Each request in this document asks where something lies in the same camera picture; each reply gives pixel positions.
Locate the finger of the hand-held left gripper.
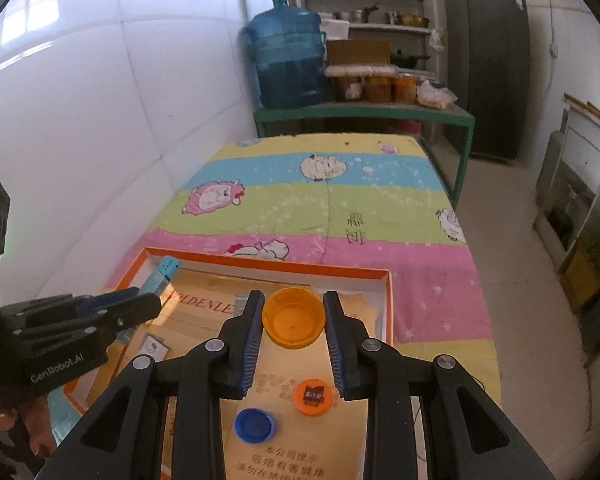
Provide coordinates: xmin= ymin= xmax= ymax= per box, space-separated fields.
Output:
xmin=75 ymin=287 xmax=142 ymax=317
xmin=77 ymin=293 xmax=162 ymax=347

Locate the teal box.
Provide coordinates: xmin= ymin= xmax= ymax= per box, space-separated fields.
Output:
xmin=114 ymin=256 xmax=183 ymax=345

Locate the plastic bag of food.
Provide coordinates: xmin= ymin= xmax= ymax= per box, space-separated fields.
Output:
xmin=417 ymin=80 xmax=456 ymax=108

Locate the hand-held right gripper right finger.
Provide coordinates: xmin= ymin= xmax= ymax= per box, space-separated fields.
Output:
xmin=322 ymin=290 xmax=556 ymax=480

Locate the small labelled orange cap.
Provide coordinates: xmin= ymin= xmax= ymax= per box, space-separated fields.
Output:
xmin=292 ymin=377 xmax=337 ymax=417

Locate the dark grey fridge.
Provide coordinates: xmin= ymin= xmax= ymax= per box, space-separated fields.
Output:
xmin=442 ymin=0 xmax=531 ymax=163

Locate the orange pickle jar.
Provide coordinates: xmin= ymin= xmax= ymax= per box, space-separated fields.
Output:
xmin=364 ymin=75 xmax=395 ymax=103
xmin=392 ymin=74 xmax=420 ymax=105
xmin=330 ymin=74 xmax=366 ymax=102

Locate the small white card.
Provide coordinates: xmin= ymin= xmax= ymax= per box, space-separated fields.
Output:
xmin=141 ymin=332 xmax=171 ymax=359

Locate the shallow gold cardboard tray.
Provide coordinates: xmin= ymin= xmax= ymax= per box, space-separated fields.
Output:
xmin=62 ymin=246 xmax=396 ymax=480

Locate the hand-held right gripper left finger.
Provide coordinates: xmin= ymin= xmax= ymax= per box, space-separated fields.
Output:
xmin=35 ymin=290 xmax=266 ymax=480

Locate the black wok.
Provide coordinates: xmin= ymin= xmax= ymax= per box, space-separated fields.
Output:
xmin=390 ymin=50 xmax=431 ymax=68

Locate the brown cardboard box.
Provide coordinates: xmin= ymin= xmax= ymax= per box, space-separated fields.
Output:
xmin=326 ymin=39 xmax=391 ymax=67

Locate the large orange bottle cap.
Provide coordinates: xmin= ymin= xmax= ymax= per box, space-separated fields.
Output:
xmin=261 ymin=287 xmax=327 ymax=351

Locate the grey kitchen counter cabinet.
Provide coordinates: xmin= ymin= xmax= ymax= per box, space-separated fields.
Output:
xmin=532 ymin=92 xmax=600 ymax=321

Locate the green metal table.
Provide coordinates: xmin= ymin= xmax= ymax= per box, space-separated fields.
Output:
xmin=254 ymin=100 xmax=476 ymax=211

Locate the grey gas cylinder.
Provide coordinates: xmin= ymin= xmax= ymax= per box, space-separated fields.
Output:
xmin=537 ymin=130 xmax=563 ymax=196

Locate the blue water jug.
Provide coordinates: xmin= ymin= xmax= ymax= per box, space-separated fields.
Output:
xmin=240 ymin=0 xmax=331 ymax=110

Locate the blue bottle cap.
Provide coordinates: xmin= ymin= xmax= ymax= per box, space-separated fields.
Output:
xmin=233 ymin=407 xmax=276 ymax=445

